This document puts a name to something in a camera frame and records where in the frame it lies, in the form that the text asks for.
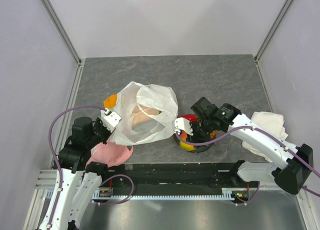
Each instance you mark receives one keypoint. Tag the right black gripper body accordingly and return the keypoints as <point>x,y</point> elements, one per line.
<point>201,130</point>

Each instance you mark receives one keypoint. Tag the left aluminium frame post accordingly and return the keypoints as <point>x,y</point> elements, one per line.
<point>61,30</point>

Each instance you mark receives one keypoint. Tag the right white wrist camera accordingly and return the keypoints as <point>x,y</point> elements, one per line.
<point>182,124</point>

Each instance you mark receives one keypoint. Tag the orange cloth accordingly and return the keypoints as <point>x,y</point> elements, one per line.
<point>110,102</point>

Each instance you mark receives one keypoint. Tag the white plastic bag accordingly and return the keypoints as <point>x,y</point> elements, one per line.
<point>162,98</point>

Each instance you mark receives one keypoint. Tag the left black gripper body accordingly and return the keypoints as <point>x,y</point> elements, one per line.
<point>100,134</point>

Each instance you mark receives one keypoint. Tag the right aluminium frame post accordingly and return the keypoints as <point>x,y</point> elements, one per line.
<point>273,29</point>

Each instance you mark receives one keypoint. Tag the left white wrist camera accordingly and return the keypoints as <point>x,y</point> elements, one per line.
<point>110,119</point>

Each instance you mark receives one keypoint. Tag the blue ceramic plate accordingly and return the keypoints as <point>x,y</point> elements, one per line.
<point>199,149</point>

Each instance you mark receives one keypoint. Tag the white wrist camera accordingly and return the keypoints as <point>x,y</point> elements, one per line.
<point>182,124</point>
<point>110,119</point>

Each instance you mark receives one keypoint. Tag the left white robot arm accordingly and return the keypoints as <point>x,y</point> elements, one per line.
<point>78,176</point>

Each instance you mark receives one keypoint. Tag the pink cap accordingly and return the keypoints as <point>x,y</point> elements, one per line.
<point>110,154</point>

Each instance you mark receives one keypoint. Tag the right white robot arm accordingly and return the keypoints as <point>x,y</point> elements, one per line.
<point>290,165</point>

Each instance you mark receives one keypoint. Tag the slotted cable duct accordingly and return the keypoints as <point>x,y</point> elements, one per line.
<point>225,196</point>

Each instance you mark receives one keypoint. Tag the fake fruit green leaves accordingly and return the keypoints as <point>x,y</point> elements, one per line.
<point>213,134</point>

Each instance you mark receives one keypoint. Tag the aluminium frame post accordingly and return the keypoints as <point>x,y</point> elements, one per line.
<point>273,29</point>
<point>61,30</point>

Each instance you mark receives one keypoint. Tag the white folded towel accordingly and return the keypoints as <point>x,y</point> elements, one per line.
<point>270,122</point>

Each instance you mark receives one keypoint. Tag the fake yellow green mango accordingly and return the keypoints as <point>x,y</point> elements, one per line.
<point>185,146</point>

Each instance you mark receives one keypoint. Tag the fake red bell pepper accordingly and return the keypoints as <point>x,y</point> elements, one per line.
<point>190,117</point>

